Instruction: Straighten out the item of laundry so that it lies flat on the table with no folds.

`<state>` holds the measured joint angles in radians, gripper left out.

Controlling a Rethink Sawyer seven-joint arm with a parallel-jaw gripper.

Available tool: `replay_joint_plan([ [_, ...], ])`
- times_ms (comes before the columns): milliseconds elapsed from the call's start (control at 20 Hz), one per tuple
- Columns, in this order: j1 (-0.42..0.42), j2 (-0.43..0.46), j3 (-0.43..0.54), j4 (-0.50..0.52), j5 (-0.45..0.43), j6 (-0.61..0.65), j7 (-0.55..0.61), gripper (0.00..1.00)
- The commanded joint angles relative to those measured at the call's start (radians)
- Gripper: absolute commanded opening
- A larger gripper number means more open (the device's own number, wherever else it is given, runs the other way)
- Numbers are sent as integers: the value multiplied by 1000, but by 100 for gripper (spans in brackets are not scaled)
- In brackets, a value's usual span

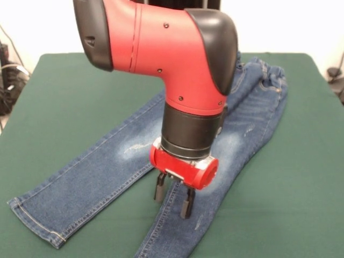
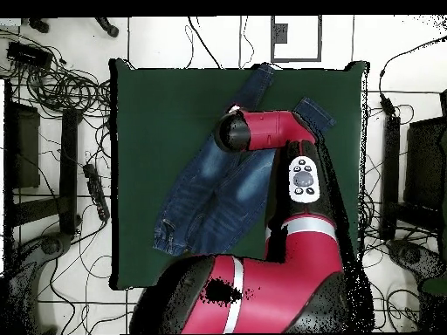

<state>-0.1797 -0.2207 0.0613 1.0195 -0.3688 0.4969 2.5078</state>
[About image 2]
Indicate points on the blue denim jeans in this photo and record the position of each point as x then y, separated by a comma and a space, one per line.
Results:
209, 195

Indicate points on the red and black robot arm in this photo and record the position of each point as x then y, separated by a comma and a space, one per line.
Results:
279, 286

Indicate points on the dark green table cloth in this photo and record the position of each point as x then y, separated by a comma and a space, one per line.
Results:
157, 139

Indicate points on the black stand foot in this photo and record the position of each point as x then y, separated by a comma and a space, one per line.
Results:
38, 25
106, 27

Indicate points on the black power adapter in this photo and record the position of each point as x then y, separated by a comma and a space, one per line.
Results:
387, 104

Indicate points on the black power strip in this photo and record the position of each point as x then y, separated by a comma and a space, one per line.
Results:
96, 190

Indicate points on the black upright bar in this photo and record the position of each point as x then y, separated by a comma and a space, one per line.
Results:
391, 157

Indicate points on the black cabinet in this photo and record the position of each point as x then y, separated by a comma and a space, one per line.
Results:
426, 157

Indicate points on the black electronics box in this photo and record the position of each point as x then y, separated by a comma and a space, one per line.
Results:
28, 54

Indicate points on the grey square frame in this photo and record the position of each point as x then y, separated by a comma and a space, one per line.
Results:
279, 33

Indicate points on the black frame stand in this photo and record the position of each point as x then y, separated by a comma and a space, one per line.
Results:
69, 167

